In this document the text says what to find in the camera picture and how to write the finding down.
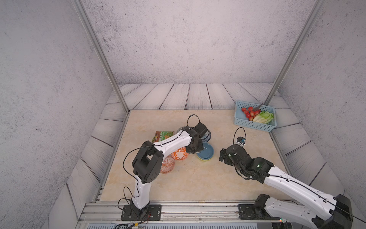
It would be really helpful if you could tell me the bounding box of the blue floral bowl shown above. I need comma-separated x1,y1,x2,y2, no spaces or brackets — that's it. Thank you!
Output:
201,130,211,142

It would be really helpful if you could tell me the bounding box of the plain blue bowl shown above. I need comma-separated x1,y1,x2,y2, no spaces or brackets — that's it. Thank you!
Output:
196,142,214,158

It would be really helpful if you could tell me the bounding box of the orange floral bowl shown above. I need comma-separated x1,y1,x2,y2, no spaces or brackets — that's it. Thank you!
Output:
171,147,188,160

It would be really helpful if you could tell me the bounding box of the red patterned bowl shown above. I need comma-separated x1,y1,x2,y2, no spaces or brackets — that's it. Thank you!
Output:
160,155,175,174

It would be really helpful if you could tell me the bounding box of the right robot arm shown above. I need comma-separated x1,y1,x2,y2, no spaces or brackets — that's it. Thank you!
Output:
219,137,354,229

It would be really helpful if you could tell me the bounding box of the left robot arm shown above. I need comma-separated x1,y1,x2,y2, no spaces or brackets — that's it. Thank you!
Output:
130,122,211,215

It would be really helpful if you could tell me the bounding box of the light blue plastic basket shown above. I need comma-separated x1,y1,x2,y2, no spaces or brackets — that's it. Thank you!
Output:
234,101,277,132

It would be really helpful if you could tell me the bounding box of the green snack bag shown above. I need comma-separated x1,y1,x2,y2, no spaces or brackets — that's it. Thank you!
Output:
152,131,173,143

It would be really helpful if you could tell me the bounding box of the red tomatoes cluster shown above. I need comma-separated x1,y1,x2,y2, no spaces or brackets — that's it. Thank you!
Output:
241,107,261,121

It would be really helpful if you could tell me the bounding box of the lettuce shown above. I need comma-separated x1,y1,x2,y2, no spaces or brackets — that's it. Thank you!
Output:
253,111,274,124

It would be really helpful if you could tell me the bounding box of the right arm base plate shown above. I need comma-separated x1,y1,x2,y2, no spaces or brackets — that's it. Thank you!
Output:
238,204,280,221

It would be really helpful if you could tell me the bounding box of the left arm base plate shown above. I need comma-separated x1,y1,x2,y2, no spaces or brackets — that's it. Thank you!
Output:
121,204,162,221

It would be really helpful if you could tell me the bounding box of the right metal frame post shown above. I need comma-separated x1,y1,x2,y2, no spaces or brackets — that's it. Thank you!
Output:
264,0,326,105

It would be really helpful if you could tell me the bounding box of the metal frame post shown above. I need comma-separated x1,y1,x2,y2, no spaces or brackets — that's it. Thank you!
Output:
72,0,130,114
264,0,326,105

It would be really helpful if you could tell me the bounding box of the front aluminium rail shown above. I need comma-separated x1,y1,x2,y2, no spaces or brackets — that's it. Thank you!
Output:
76,201,299,229

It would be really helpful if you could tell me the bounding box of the left metal frame post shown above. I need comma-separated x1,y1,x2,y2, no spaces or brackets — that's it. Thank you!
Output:
72,0,130,114

